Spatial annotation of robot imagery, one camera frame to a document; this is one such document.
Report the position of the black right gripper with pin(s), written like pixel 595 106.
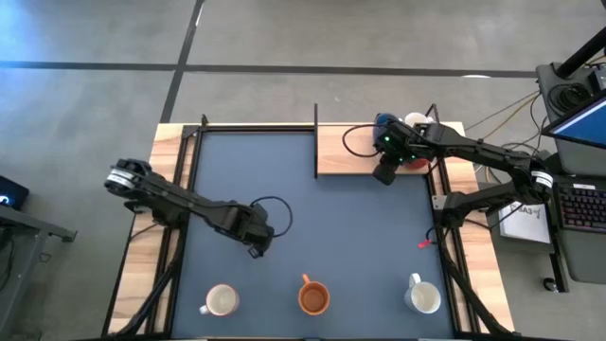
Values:
pixel 400 142

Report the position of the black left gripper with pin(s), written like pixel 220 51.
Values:
pixel 255 229

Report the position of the blue mug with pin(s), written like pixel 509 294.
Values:
pixel 383 119

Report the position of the white mug reddish outside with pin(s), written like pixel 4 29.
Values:
pixel 221 299

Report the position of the orange mug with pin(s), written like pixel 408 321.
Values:
pixel 313 298

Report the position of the pale grey mug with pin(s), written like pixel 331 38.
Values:
pixel 422 297

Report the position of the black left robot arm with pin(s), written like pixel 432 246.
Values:
pixel 170 199

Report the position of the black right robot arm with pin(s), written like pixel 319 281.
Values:
pixel 487 154

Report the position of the wooden shelf board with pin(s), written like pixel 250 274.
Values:
pixel 331 156

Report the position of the blue-grey table mat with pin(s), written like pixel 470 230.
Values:
pixel 360 246

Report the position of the white paper sign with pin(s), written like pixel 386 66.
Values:
pixel 523 222

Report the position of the monitor with blue screen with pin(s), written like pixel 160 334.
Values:
pixel 587 125

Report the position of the black backlit keyboard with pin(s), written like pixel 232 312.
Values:
pixel 582 208

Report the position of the black pole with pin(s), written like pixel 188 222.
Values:
pixel 580 56

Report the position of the black caster wheel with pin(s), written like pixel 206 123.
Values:
pixel 550 284

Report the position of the grey equipment cart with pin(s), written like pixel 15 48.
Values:
pixel 587 260

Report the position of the grey metal desk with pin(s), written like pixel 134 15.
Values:
pixel 28 227

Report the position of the black device with light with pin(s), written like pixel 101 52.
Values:
pixel 12 189

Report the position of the black aluminium table frame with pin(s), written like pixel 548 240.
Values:
pixel 237 129

